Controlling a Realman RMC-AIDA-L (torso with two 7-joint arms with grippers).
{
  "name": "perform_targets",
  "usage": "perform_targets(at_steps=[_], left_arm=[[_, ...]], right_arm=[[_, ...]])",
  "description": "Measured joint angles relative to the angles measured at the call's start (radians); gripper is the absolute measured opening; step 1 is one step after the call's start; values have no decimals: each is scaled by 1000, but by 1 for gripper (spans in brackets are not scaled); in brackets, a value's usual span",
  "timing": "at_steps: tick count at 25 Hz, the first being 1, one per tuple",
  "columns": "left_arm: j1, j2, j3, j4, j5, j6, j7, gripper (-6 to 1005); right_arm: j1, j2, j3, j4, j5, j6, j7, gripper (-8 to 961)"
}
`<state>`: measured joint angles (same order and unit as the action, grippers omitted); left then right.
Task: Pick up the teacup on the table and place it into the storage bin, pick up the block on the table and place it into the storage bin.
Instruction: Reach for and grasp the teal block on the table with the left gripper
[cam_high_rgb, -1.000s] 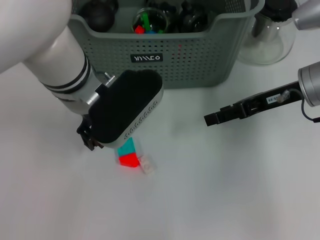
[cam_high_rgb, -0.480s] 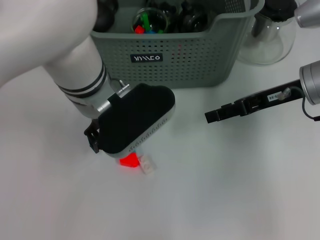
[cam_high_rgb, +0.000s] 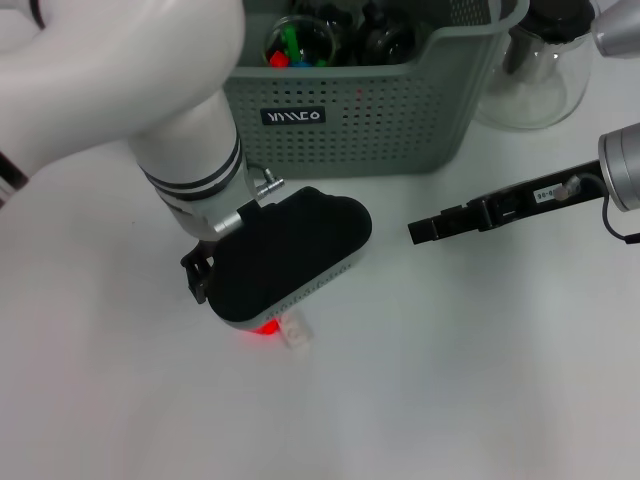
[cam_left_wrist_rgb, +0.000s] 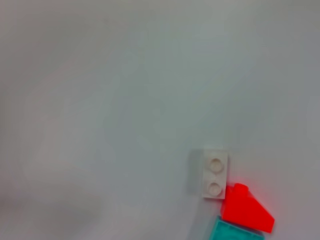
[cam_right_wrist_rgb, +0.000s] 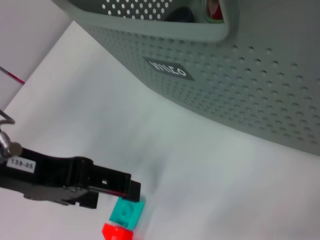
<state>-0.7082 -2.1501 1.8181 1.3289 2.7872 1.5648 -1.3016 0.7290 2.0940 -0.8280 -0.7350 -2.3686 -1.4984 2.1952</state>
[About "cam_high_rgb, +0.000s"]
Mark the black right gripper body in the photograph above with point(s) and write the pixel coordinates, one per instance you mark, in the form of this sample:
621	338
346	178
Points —
540	197

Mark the small red-orange toy brick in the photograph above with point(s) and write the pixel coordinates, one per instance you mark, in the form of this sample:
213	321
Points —
279	60

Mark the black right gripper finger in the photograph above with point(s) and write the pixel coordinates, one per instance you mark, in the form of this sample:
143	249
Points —
452	211
425	231

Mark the red-orange sloped toy brick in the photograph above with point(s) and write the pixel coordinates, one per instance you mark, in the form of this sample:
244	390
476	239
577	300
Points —
269	328

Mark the glass teapot with black lid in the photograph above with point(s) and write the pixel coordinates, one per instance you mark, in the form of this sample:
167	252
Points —
540	95

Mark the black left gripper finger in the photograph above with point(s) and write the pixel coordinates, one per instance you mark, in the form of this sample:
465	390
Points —
198	285

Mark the white two-stud toy brick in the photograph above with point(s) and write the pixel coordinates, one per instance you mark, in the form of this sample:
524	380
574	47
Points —
296	332

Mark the blue square toy brick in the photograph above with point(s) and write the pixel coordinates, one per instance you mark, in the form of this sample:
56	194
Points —
301	64

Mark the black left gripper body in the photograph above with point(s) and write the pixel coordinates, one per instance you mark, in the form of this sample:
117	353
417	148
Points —
200	255

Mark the grey-green perforated storage bin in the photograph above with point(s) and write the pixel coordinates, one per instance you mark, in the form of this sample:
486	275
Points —
400	125

